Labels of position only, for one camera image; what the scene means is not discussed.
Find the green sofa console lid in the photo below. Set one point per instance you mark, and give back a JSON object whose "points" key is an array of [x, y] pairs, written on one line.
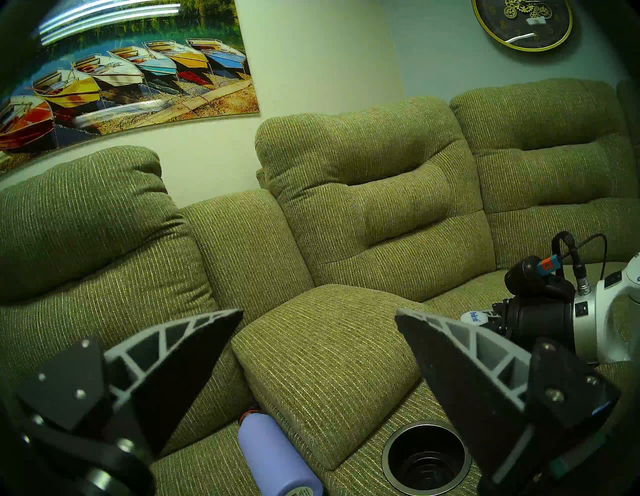
{"points": [[325, 360]]}

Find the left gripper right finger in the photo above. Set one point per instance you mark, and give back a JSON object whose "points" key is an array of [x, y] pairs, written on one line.
{"points": [[465, 385]]}

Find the green fabric sectional sofa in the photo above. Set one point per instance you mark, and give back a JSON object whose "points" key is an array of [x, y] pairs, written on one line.
{"points": [[375, 200]]}

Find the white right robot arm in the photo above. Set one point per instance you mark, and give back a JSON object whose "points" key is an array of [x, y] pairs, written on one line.
{"points": [[610, 320]]}

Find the purple bottle with black cap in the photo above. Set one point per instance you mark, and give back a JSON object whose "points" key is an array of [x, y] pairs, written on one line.
{"points": [[275, 460]]}

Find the colourful boats wall picture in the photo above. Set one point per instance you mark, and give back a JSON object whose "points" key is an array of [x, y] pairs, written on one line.
{"points": [[125, 75]]}

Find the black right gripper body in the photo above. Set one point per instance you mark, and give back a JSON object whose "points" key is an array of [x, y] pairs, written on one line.
{"points": [[545, 320]]}

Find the clear plastic water bottle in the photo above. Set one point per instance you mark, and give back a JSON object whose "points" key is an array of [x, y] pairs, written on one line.
{"points": [[475, 316]]}

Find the steel cup holder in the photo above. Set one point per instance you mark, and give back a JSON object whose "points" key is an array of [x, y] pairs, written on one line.
{"points": [[425, 465]]}

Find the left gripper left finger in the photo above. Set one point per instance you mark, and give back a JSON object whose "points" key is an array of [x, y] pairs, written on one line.
{"points": [[165, 377]]}

